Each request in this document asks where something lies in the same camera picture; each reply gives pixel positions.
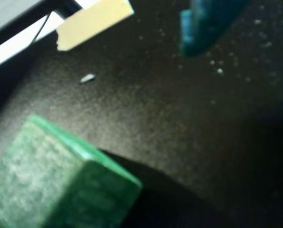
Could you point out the green wooden cube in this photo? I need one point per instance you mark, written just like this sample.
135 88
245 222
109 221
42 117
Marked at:
48 178

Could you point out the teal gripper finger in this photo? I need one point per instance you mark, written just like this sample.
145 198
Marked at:
203 23

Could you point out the pale yellow wooden block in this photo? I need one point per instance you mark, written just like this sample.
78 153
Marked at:
93 23

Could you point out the small grey crumb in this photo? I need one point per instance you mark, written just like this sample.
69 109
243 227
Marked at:
87 78

